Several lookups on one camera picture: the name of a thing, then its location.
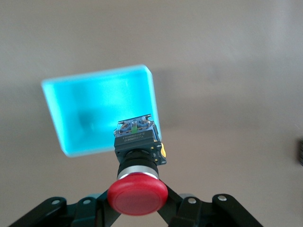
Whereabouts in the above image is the cyan plastic bin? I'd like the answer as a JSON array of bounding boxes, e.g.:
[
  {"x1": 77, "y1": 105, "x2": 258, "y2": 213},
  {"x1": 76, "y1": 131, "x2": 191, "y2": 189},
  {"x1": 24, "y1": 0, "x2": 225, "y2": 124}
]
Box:
[{"x1": 40, "y1": 64, "x2": 162, "y2": 158}]

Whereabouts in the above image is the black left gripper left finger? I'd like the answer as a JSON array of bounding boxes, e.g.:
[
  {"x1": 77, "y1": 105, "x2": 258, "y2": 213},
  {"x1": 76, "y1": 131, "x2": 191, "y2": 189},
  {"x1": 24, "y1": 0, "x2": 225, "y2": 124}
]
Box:
[{"x1": 9, "y1": 192, "x2": 124, "y2": 227}]

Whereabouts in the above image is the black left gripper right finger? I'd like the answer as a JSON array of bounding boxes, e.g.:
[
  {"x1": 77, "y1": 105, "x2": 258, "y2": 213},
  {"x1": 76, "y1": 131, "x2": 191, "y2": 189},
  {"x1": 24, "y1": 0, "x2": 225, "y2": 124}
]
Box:
[{"x1": 155, "y1": 183, "x2": 265, "y2": 227}]

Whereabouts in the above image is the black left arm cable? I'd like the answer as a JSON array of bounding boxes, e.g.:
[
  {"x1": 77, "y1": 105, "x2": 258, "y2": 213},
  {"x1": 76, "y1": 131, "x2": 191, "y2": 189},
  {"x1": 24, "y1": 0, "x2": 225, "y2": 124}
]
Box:
[{"x1": 296, "y1": 139, "x2": 303, "y2": 166}]

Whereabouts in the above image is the red mushroom push button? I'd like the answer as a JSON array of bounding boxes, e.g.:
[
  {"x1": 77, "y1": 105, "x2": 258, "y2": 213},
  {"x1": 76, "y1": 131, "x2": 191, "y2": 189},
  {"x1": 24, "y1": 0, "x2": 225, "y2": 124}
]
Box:
[{"x1": 107, "y1": 114, "x2": 169, "y2": 216}]

